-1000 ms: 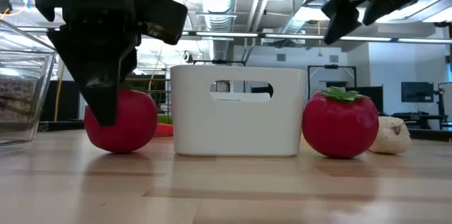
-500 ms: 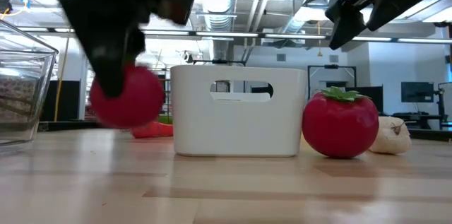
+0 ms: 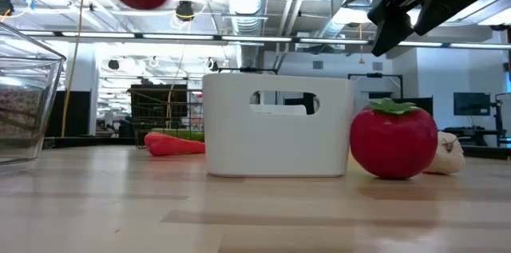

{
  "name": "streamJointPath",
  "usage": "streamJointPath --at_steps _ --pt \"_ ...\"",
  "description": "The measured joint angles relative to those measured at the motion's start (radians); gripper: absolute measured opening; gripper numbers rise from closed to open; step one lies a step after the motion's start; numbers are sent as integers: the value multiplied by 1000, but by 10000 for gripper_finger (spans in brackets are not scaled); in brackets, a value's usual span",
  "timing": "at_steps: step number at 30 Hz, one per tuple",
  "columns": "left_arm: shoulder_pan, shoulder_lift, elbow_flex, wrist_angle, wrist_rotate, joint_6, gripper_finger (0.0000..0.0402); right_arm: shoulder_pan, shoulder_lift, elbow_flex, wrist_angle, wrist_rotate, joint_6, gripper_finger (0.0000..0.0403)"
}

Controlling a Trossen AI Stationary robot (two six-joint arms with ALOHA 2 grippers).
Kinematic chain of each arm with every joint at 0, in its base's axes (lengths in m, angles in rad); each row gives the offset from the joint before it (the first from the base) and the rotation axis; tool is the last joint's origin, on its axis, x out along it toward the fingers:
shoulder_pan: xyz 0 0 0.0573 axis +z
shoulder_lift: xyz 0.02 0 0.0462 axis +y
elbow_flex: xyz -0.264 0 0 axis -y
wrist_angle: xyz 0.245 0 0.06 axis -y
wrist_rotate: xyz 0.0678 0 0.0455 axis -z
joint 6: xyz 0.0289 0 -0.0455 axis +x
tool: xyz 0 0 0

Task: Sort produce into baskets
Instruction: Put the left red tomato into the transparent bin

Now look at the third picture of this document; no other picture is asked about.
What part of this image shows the white plastic bin with handles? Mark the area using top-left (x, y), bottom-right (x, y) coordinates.
top-left (201, 72), bottom-right (355, 179)

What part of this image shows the light green cucumber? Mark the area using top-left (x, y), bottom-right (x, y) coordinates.
top-left (150, 127), bottom-right (205, 143)

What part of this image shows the black desk monitor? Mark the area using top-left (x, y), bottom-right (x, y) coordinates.
top-left (414, 97), bottom-right (434, 117)

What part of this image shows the small white garlic bulb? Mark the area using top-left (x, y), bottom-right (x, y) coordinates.
top-left (422, 130), bottom-right (467, 176)

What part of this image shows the orange toy carrot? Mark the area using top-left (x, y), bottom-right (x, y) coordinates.
top-left (144, 132), bottom-right (207, 157)

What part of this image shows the clear plastic bin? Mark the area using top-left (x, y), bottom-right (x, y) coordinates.
top-left (0, 21), bottom-right (67, 174)

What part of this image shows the black background gantry frame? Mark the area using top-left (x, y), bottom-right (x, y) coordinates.
top-left (347, 72), bottom-right (404, 102)

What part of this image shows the wall-mounted dark screen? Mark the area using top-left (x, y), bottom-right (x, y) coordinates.
top-left (453, 92), bottom-right (492, 117)

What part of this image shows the wide silver ceiling duct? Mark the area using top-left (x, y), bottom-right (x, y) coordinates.
top-left (221, 0), bottom-right (267, 69)

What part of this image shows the ceiling cord reel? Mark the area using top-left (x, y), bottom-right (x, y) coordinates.
top-left (174, 0), bottom-right (196, 22)

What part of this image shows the yellow cord with plug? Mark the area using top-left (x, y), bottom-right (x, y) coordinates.
top-left (165, 19), bottom-right (188, 128)

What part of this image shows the black wire basket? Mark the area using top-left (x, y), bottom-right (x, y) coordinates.
top-left (126, 88), bottom-right (205, 150)

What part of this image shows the black metal table frame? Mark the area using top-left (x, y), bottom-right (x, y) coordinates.
top-left (42, 136), bottom-right (511, 161)

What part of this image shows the long yellow hanging cable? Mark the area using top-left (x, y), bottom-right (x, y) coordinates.
top-left (60, 0), bottom-right (88, 139)

